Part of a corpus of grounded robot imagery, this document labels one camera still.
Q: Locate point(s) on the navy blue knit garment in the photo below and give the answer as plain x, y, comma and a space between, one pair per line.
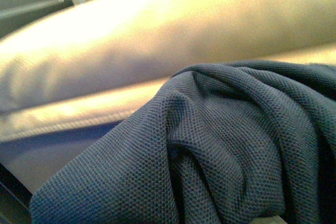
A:
218, 143

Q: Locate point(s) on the beige cloth pile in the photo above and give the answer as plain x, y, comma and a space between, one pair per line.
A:
97, 63

